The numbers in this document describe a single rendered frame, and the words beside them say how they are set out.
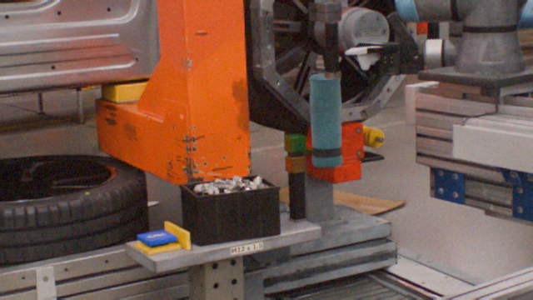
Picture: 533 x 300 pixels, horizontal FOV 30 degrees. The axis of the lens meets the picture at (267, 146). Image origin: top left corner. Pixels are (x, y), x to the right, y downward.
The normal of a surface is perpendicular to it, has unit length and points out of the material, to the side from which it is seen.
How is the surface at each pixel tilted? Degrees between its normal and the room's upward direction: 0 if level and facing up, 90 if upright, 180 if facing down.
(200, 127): 90
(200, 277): 90
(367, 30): 90
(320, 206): 90
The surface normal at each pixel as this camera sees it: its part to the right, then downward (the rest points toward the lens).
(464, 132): -0.80, 0.15
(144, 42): 0.49, 0.15
